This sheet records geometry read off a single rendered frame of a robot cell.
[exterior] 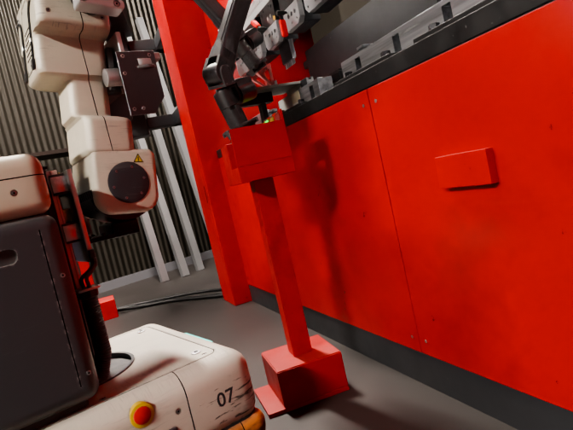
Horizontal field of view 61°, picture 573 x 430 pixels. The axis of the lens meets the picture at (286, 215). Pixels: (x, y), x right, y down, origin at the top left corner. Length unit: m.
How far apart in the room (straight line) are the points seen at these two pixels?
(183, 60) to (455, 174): 2.03
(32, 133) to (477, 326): 4.12
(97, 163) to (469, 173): 0.85
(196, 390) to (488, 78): 0.88
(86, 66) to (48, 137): 3.41
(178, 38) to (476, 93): 2.09
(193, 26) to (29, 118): 2.23
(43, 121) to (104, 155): 3.51
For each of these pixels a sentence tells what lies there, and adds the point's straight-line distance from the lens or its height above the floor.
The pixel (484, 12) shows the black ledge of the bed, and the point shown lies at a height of 0.86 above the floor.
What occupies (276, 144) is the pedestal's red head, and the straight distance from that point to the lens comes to 1.38.
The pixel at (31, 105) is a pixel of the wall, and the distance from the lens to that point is 4.80.
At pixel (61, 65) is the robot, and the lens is 1.35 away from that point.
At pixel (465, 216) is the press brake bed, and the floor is 0.48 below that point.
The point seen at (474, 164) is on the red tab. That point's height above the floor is 0.59.
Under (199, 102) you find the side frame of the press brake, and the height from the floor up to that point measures 1.15.
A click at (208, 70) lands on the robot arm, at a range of 1.41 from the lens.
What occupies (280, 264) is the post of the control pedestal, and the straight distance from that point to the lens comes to 1.46.
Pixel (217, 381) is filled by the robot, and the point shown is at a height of 0.23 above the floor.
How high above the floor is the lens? 0.65
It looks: 5 degrees down
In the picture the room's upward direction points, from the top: 13 degrees counter-clockwise
